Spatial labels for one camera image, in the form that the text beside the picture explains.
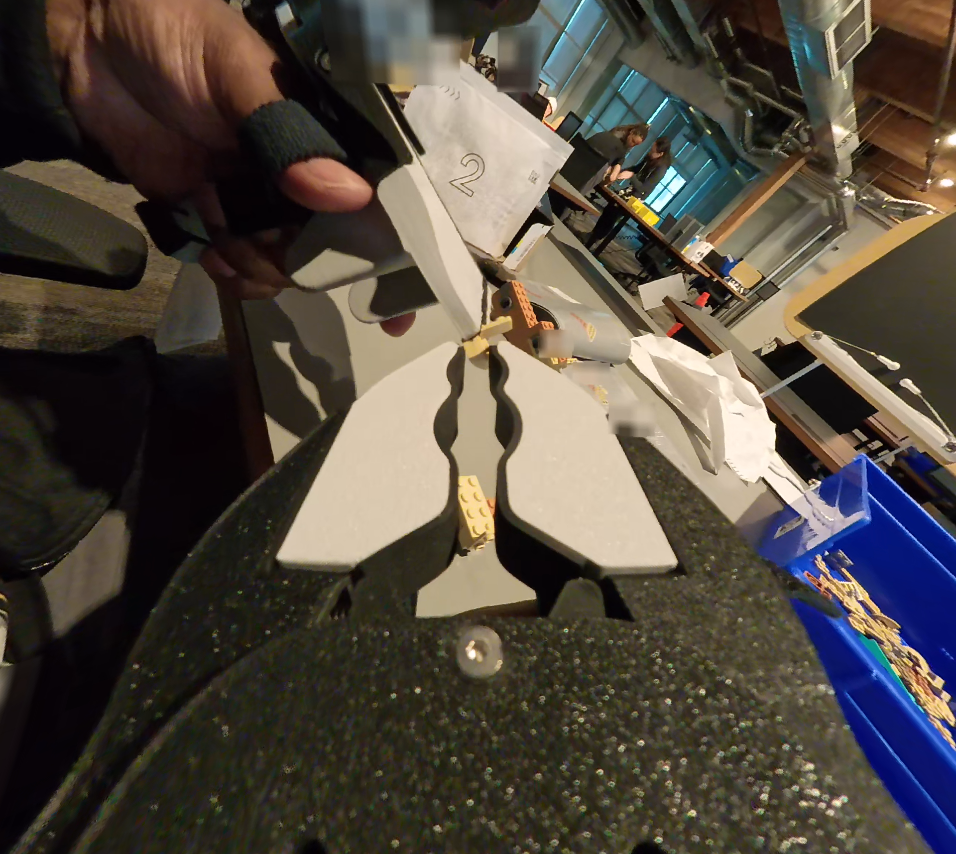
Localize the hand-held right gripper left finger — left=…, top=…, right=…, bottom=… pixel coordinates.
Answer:
left=278, top=344, right=464, bottom=574

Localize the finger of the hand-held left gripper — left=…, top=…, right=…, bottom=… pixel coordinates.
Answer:
left=284, top=202, right=445, bottom=328
left=374, top=161, right=489, bottom=343

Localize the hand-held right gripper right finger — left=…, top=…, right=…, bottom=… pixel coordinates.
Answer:
left=493, top=344, right=681, bottom=579

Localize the small yellow brick assembly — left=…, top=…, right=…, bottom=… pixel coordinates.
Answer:
left=461, top=315, right=516, bottom=361

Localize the yellow toy brick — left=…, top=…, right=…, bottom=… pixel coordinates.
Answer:
left=456, top=472, right=498, bottom=556

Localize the grey desk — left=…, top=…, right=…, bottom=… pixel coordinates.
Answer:
left=239, top=220, right=808, bottom=616

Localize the person's left hand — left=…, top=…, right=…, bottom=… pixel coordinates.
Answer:
left=45, top=0, right=422, bottom=341

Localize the white bag numbered 2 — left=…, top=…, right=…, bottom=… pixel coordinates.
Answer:
left=401, top=60, right=576, bottom=260

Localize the small orange toy brick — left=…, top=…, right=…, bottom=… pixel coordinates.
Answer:
left=499, top=278, right=548, bottom=337

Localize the crumpled white paper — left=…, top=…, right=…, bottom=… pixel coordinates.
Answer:
left=625, top=329, right=781, bottom=485

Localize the grey instruction booklet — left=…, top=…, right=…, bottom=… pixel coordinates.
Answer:
left=531, top=293, right=634, bottom=368

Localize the wooden office table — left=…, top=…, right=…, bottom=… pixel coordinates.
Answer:
left=595, top=179, right=755, bottom=310

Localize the black office chair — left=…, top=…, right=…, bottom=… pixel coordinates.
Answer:
left=0, top=172, right=150, bottom=292

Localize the white table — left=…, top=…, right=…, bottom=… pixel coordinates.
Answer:
left=807, top=329, right=956, bottom=474

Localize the gooseneck microphone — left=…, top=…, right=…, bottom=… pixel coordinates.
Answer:
left=830, top=332, right=905, bottom=374

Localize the black panel wooden rim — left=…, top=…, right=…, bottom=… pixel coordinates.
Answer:
left=782, top=209, right=956, bottom=464

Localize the pile of toy bricks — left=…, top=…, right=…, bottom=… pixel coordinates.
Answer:
left=800, top=556, right=956, bottom=747

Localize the blue plastic bin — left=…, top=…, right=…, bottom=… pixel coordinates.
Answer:
left=755, top=456, right=956, bottom=843

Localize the wide metal air duct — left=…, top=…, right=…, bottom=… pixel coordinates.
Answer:
left=744, top=0, right=879, bottom=186

